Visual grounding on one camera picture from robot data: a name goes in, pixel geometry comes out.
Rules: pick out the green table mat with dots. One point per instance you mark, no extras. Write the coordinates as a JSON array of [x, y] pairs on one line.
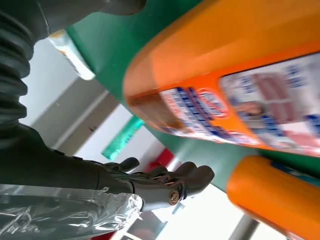
[[105, 49]]

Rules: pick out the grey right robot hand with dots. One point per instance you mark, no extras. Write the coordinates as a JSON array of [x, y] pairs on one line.
[[62, 169]]

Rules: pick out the white bottle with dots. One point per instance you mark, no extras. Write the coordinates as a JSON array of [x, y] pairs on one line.
[[72, 58]]

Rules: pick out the clear plastic hand cover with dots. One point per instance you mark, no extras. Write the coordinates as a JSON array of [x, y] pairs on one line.
[[62, 212]]

